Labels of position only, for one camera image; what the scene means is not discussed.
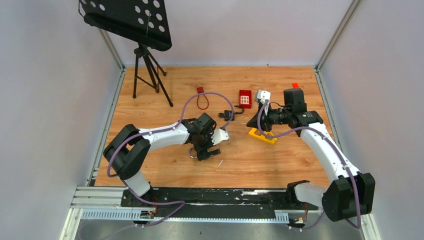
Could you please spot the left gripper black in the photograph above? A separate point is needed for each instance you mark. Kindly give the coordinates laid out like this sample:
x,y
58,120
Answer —
x,y
203,153

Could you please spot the yellow triangular plastic piece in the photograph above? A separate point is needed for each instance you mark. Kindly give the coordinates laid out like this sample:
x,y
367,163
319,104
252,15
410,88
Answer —
x,y
256,134

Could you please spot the brass padlock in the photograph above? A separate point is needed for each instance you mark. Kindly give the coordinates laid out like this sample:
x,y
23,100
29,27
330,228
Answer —
x,y
192,153

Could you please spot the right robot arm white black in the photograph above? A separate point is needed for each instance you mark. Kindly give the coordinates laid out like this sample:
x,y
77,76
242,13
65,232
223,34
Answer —
x,y
350,193

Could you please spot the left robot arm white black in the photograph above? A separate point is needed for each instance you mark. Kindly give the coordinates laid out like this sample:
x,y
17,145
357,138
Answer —
x,y
126,153

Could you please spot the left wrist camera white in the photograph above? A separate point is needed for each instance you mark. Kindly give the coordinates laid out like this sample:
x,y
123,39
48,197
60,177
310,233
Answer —
x,y
219,135

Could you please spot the red cable lock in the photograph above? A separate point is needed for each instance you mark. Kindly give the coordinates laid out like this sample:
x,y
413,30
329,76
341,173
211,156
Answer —
x,y
202,101

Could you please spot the red toy brick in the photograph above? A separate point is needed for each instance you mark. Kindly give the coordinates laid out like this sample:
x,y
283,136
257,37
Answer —
x,y
245,98

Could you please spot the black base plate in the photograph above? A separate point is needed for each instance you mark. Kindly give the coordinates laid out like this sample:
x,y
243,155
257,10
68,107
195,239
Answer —
x,y
218,203

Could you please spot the black music stand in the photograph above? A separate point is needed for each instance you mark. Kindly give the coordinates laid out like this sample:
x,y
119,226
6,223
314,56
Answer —
x,y
144,22

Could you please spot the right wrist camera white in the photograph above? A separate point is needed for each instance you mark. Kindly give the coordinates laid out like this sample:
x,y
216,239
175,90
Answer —
x,y
262,96

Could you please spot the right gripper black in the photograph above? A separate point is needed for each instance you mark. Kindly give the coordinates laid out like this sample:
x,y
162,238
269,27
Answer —
x,y
264,121

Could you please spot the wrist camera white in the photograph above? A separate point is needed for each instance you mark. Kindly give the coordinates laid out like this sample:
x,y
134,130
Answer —
x,y
219,135
262,96

